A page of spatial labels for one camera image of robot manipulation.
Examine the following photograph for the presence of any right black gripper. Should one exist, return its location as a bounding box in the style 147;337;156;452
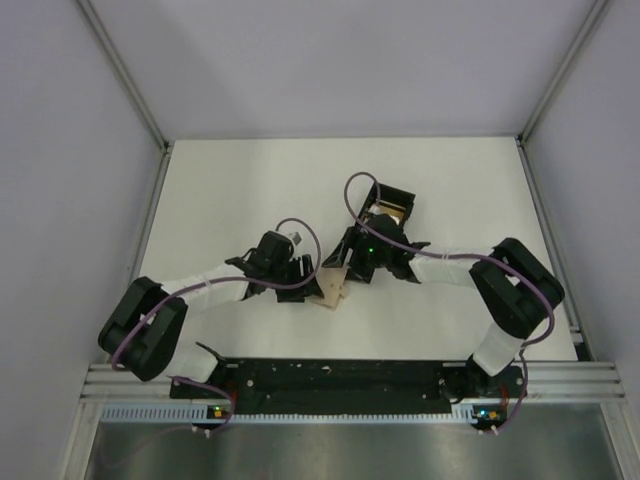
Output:
323;226;392;283

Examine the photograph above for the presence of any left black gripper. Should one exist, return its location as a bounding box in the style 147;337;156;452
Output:
268;254;323;302

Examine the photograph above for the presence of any beige card stack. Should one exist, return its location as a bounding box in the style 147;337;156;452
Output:
307;268;349;310

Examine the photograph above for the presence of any black card holder box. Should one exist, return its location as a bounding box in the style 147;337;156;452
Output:
358;184;416;228

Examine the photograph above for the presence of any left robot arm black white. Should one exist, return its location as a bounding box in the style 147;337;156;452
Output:
98;230;323;397

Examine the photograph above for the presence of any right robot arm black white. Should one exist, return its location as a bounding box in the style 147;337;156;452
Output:
322;211;565;396

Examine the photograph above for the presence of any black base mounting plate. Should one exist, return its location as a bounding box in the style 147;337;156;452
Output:
169;356;529;414

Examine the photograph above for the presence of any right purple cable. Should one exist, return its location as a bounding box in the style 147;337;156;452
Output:
343;172;554;434

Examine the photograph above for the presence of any purple cable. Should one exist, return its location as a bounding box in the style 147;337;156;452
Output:
343;172;554;434
110;217;324;436

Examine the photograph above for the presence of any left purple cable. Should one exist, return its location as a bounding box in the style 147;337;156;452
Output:
110;217;324;436

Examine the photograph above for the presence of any grey slotted cable duct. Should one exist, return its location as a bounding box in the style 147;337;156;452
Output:
101;403;498;425

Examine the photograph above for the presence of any aluminium frame rail front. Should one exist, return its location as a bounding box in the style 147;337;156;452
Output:
81;361;626;403

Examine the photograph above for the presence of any left aluminium corner post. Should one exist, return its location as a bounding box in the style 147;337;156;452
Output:
74;0;174;151

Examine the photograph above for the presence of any aluminium corner post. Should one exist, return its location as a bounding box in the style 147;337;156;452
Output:
517;0;621;144
74;0;174;151

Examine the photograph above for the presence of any right aluminium corner post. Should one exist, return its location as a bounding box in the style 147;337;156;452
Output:
517;0;621;144

